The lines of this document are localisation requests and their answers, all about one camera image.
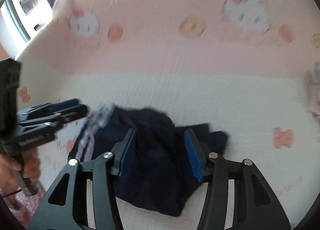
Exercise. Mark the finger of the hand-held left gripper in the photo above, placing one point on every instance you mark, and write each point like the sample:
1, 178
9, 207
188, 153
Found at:
71, 102
75, 112

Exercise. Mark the pink cat print blanket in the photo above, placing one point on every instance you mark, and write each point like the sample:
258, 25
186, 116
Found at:
175, 87

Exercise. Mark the navy striped pants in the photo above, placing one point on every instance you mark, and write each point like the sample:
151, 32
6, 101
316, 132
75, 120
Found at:
155, 132

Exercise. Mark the pink fluffy cloth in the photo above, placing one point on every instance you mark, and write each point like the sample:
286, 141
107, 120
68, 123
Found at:
22, 207

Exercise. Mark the person's left hand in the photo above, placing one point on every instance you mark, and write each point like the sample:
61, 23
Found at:
32, 170

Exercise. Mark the person's left forearm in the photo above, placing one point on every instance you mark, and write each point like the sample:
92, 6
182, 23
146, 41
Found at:
8, 190

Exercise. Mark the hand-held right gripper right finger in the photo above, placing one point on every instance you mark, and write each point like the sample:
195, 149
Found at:
193, 155

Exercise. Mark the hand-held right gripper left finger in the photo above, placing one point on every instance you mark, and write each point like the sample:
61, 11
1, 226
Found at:
128, 155

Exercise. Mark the window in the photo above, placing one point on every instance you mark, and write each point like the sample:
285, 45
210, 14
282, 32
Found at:
25, 2

